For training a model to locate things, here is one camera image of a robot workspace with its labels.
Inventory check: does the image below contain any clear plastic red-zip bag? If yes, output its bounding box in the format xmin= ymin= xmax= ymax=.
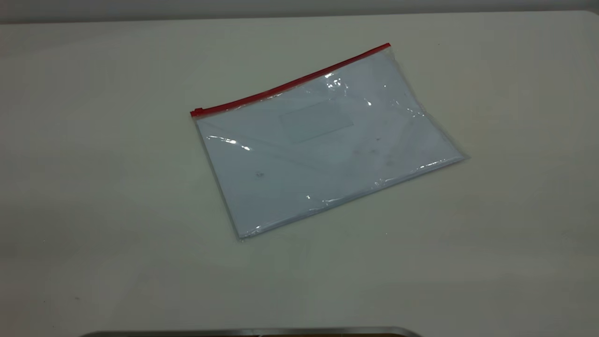
xmin=190 ymin=43 xmax=470 ymax=240

